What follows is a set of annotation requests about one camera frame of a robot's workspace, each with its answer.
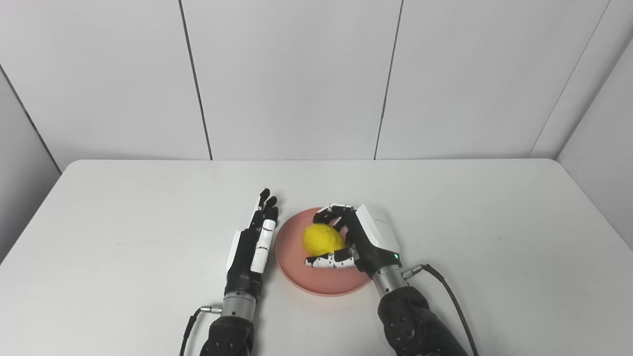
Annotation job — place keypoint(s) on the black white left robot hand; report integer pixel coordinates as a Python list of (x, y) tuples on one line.
[(242, 262)]

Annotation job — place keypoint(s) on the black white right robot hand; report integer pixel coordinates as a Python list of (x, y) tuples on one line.
[(373, 242)]

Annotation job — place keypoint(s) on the pink round plate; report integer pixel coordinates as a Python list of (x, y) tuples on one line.
[(292, 257)]

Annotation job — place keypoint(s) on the yellow lemon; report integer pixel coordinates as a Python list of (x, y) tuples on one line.
[(322, 240)]

